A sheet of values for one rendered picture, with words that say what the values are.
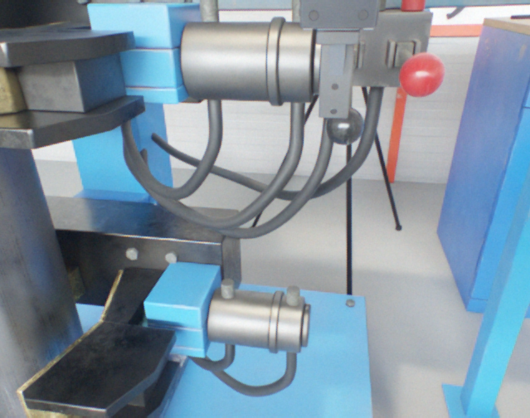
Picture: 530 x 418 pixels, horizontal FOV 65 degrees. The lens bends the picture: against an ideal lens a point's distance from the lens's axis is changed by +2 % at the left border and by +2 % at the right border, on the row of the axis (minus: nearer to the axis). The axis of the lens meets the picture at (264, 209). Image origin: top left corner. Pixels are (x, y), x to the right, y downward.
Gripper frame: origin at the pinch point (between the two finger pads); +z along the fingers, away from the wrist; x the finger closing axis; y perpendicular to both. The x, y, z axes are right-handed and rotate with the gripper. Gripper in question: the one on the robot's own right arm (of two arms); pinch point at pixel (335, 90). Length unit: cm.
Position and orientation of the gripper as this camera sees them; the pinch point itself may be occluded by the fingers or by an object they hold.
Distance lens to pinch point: 38.5
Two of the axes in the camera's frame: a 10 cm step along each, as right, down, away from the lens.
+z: 0.7, 6.8, 7.3
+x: 1.6, -7.3, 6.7
